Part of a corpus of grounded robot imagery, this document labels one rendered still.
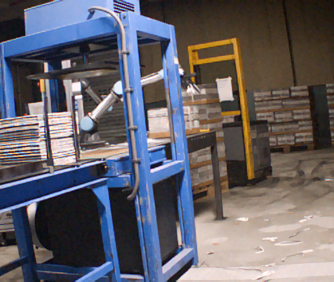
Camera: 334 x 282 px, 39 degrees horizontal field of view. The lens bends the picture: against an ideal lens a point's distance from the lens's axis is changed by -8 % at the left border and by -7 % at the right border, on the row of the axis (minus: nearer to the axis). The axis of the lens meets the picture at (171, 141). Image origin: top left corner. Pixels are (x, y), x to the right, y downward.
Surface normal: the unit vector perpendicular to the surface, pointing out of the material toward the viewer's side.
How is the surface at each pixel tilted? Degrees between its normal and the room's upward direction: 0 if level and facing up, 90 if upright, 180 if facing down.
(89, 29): 90
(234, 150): 90
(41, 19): 90
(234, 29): 90
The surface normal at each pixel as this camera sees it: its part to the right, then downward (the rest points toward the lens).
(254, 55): -0.36, 0.09
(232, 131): -0.62, 0.11
